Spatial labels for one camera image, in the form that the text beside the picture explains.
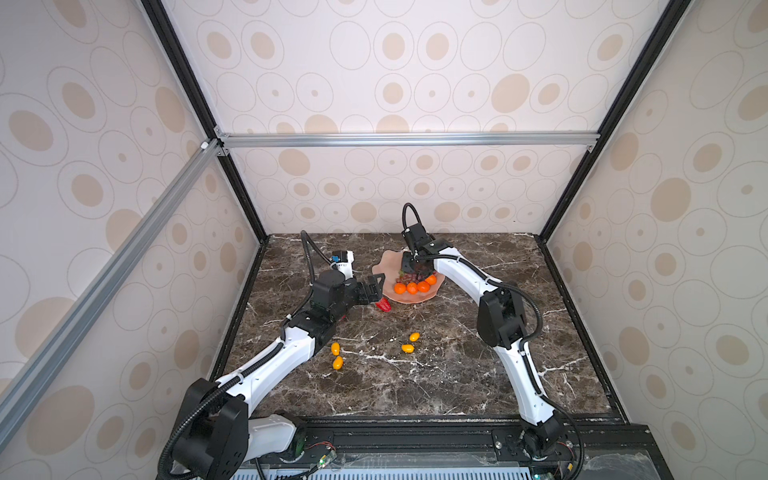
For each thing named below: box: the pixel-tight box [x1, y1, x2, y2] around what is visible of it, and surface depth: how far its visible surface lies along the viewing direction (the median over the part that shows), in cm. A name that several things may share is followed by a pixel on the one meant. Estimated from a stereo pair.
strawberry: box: [375, 296, 393, 313], surface depth 100 cm
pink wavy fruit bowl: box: [372, 249, 445, 305], surface depth 105 cm
